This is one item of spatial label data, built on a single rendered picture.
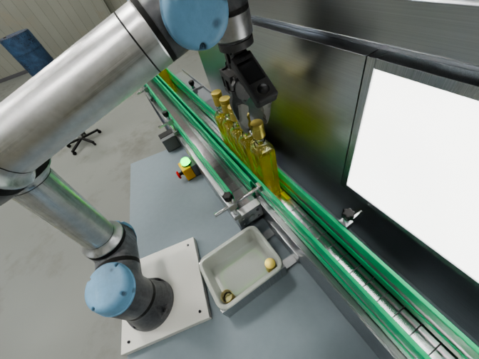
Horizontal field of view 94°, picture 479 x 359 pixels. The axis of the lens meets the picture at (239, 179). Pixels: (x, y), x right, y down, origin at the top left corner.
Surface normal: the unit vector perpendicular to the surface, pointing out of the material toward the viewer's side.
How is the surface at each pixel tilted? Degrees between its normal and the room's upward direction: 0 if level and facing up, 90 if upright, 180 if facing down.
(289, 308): 0
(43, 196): 93
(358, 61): 90
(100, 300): 8
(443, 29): 90
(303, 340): 0
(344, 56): 90
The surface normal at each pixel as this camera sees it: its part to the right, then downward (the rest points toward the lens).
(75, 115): 0.52, 0.73
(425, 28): -0.83, 0.52
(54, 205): 0.68, 0.48
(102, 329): -0.22, -0.62
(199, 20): 0.44, 0.63
